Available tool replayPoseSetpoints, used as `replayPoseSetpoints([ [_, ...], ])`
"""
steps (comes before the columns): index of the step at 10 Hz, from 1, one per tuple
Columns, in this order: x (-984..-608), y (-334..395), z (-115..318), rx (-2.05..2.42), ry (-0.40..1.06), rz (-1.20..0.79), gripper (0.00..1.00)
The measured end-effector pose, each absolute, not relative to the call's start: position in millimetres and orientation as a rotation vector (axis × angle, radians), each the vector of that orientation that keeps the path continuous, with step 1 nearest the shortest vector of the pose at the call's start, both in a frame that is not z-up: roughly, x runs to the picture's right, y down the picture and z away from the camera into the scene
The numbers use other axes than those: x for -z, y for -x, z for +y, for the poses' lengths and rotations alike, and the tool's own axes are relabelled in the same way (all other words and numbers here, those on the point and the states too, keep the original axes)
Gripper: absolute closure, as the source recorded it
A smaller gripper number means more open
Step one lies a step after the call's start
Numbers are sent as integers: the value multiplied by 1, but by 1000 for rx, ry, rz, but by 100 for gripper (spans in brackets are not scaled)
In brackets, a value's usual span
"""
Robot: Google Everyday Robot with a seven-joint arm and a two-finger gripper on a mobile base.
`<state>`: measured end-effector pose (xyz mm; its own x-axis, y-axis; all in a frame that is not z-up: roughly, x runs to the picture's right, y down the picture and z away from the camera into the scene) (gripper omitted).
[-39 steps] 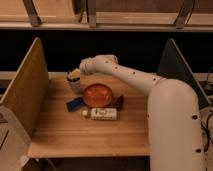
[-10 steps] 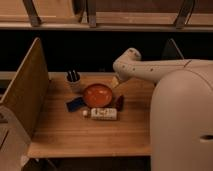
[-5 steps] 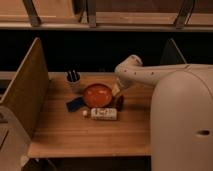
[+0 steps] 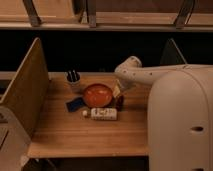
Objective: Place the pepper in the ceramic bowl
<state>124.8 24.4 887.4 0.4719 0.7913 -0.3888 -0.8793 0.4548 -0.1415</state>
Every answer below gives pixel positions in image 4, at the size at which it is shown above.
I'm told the wooden shelf rail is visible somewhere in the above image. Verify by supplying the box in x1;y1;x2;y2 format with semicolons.
0;0;213;33

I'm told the orange ceramic bowl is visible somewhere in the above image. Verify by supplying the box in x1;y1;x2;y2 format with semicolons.
83;84;113;108

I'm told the right dark side panel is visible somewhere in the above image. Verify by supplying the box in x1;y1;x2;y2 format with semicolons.
160;38;187;65

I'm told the blue rectangular sponge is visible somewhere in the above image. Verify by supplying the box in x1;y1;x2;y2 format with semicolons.
66;97;85;112

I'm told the white cup with utensils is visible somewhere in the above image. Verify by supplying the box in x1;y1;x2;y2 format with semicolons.
66;70;81;93

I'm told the white plastic bottle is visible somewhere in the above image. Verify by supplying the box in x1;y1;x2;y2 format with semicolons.
82;108;117;121

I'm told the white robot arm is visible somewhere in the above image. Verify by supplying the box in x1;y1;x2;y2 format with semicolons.
115;56;213;171

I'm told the left wooden side panel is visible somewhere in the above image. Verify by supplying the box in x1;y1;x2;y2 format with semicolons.
0;38;49;144

